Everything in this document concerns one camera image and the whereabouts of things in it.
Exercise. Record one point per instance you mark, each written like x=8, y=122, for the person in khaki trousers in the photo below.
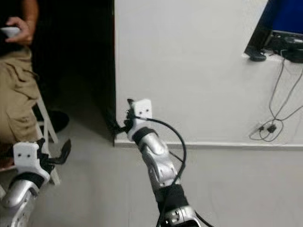
x=16, y=94

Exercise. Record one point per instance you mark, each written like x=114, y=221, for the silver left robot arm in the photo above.
x=19, y=201

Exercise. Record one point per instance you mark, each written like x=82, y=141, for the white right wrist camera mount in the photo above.
x=143, y=109

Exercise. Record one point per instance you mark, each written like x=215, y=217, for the white handheld controller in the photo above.
x=8, y=32

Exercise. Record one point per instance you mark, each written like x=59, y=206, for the person left hand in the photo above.
x=23, y=34

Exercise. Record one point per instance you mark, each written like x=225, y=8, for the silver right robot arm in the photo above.
x=158, y=163

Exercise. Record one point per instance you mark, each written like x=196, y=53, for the person left forearm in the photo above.
x=30, y=12

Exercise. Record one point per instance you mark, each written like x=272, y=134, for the white step stool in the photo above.
x=45, y=123

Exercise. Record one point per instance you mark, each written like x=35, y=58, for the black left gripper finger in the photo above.
x=67, y=151
x=40, y=142

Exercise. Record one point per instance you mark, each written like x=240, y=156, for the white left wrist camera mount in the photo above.
x=27, y=158

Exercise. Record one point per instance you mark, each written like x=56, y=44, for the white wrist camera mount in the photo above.
x=27, y=158
x=143, y=109

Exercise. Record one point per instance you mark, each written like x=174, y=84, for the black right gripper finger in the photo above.
x=130, y=103
x=119, y=126

